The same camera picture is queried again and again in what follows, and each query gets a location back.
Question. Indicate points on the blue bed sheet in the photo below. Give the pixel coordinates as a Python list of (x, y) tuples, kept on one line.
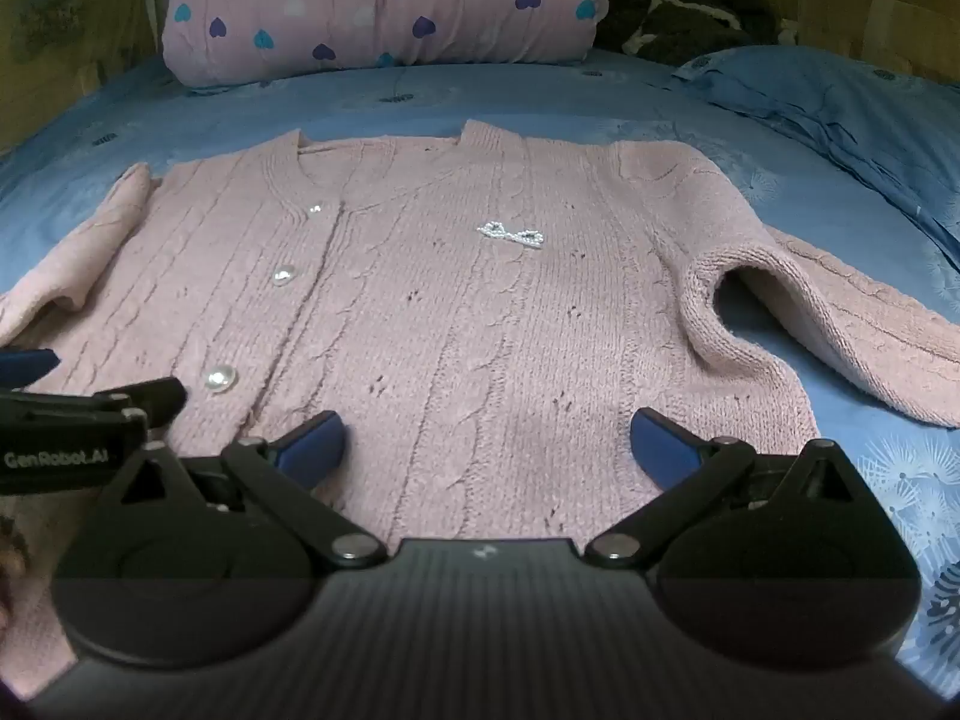
[(525, 97)]

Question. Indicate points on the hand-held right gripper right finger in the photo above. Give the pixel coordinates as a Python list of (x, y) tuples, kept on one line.
[(660, 446)]

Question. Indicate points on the pink heart print quilt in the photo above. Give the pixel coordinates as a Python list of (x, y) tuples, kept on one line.
[(360, 7)]

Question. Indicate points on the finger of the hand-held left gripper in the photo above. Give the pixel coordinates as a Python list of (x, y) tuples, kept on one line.
[(161, 399), (26, 367)]

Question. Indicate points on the blue pillow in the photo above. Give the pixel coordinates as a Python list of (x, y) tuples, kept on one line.
[(840, 105)]

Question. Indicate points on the pink knitted cardigan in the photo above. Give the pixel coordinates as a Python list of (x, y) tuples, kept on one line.
[(465, 330)]

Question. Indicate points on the dark fuzzy cloth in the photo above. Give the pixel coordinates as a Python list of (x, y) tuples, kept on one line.
[(697, 22)]

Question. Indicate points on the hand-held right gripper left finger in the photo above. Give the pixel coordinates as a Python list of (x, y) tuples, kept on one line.
[(313, 444)]

